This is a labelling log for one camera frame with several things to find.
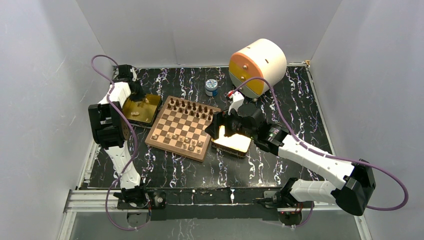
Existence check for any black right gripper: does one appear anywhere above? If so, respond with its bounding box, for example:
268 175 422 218
204 104 256 141

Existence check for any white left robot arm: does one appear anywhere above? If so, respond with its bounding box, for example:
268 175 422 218
88 81 143 191

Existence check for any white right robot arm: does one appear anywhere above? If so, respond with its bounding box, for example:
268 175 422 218
205 103 376 216

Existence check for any wooden chess board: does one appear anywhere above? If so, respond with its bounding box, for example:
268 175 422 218
145 96 221 163

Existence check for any row of dark chess pieces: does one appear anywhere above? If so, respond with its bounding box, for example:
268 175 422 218
161 97 219 122

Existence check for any gold tin with white pieces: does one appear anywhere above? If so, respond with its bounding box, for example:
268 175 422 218
122 94 163 129

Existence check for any empty gold square tin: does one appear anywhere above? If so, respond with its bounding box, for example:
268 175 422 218
211 125 252 158

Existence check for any small blue white jar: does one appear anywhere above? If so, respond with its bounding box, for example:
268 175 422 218
205 79 218 97

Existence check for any round pastel drawer cabinet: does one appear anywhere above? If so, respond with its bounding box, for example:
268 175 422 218
228 38 287 87

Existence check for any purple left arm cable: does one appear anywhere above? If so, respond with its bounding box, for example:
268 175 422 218
90 54 152 232

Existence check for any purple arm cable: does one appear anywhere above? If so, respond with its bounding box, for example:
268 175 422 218
90 54 152 232
226 77 410 229

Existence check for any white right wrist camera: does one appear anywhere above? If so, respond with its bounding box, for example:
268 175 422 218
228 90 245 115

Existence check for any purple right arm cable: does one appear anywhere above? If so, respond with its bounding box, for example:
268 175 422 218
226 77 410 229

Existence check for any aluminium front rail frame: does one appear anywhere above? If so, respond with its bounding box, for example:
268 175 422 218
58 187 372 240

